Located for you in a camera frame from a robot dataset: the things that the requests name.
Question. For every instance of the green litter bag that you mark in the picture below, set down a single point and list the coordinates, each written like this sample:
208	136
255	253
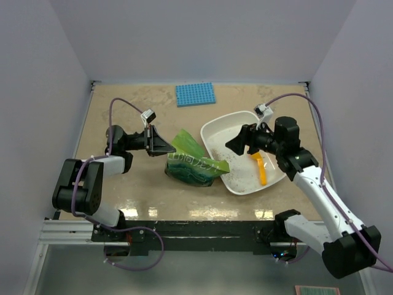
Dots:
189	164

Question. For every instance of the blue studded plate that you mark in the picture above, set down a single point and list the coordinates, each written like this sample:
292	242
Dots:
194	94

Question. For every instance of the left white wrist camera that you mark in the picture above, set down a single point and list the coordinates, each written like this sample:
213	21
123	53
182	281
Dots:
148	116

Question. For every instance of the orange plastic scoop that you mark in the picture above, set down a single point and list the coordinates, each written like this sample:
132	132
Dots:
261	167

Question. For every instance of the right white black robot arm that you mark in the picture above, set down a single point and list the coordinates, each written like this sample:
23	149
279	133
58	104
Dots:
345	244

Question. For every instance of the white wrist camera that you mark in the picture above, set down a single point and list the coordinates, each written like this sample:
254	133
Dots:
264	113
148	116

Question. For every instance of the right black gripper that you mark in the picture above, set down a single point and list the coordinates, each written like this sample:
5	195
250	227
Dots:
248	135

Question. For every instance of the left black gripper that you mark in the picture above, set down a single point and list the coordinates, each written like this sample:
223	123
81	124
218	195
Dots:
154	144

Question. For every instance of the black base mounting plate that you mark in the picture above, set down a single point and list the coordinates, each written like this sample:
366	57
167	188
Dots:
256	237

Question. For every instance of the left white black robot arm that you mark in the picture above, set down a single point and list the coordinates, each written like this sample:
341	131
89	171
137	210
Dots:
80	184

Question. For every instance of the pink green board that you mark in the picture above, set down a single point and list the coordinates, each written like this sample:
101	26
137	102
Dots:
316	290

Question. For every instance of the white litter box tray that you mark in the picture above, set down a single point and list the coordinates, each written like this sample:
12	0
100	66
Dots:
244	176

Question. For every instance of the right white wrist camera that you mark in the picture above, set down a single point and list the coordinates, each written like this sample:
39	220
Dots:
264	113

